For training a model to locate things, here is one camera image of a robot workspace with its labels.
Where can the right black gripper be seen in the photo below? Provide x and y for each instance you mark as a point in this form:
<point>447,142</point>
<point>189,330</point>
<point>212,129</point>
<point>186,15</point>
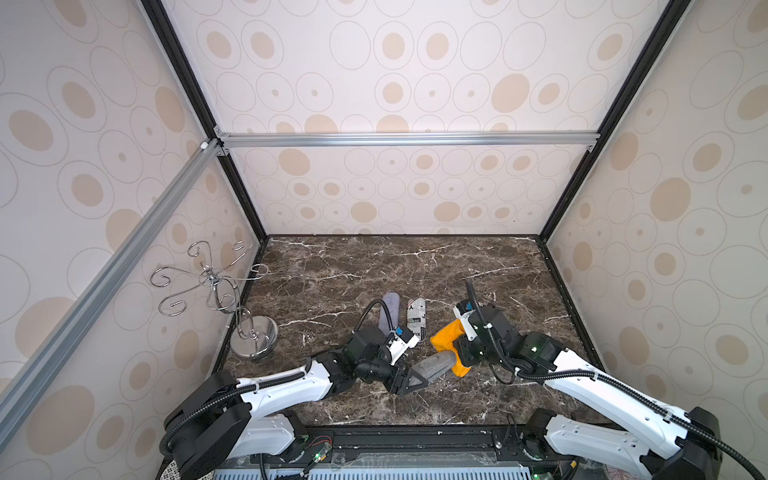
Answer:
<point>468,352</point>

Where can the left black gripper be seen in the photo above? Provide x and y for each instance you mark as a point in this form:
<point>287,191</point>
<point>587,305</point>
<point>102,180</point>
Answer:
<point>399,383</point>

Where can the dark grey eyeglass case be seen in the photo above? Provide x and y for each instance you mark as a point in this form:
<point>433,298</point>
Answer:
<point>436,365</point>

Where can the orange microfiber cloth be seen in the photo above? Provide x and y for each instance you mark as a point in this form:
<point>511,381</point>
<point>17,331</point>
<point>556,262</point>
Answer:
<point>444,340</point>

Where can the newspaper print eyeglass case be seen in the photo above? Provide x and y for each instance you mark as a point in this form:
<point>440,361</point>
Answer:
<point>416,317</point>

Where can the lavender fabric eyeglass case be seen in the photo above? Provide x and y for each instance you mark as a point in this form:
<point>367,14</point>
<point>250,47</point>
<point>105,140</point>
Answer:
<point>389,315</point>

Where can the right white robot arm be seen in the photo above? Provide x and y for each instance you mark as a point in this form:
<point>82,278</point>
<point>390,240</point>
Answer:
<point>651,439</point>

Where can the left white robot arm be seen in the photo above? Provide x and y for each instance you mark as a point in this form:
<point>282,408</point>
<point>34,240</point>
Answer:
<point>225,417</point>

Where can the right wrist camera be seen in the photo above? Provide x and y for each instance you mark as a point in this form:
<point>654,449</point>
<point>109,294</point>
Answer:
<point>463,311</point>

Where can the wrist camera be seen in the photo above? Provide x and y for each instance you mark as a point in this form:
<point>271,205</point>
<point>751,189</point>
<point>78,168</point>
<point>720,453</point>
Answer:
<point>399,341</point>
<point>463,311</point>

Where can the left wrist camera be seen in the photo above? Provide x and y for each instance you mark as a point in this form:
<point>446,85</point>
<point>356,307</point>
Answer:
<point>399,341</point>

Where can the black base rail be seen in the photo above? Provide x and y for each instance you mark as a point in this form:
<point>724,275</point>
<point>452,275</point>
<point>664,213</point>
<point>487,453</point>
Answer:
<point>409,452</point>

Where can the chrome wire cup stand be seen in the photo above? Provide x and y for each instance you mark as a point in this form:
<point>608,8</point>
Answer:
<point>254,337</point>

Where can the silver horizontal frame bar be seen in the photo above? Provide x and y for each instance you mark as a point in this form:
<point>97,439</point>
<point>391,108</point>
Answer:
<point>228,140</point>

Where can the silver diagonal frame bar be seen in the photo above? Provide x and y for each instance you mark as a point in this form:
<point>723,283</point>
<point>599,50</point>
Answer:
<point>26,390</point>

